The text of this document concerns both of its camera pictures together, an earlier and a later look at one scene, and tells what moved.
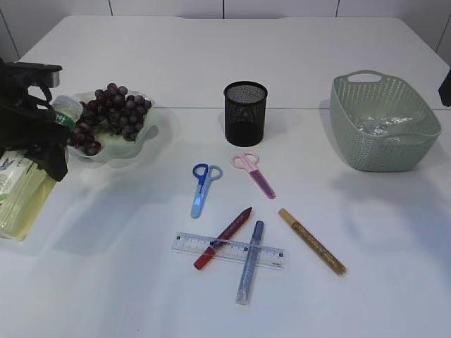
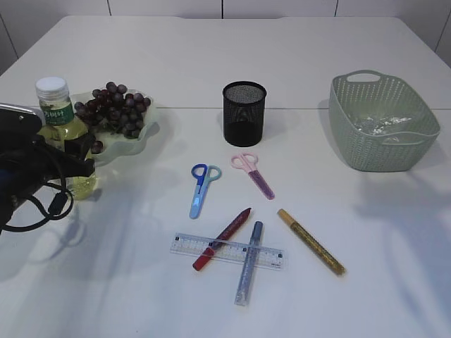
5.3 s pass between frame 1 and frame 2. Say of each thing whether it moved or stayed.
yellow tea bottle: moved
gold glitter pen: stayed
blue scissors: stayed
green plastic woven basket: stayed
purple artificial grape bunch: stayed
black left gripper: moved
